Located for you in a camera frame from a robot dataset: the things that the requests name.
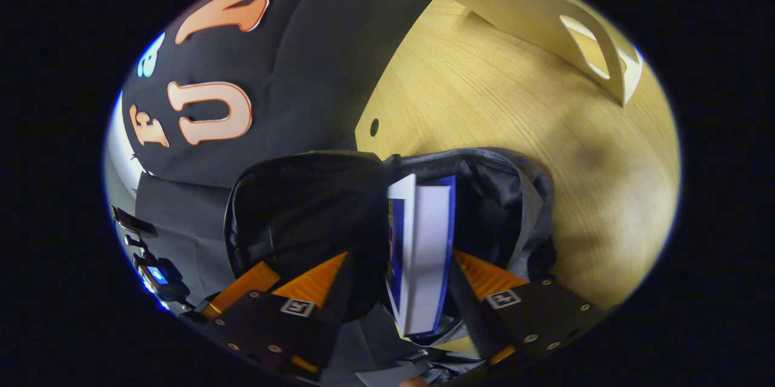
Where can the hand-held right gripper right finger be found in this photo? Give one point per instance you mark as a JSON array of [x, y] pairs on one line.
[[469, 314]]

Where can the white bookshelf rack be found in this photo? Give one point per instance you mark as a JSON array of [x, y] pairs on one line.
[[521, 5]]

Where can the blue cover book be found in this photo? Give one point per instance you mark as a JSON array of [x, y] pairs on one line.
[[430, 254]]

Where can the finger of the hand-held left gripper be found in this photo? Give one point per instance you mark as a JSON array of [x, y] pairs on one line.
[[242, 287]]

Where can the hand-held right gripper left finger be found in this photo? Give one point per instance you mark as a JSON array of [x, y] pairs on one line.
[[330, 329]]

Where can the grey schoolbag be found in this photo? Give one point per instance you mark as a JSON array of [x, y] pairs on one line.
[[303, 211]]

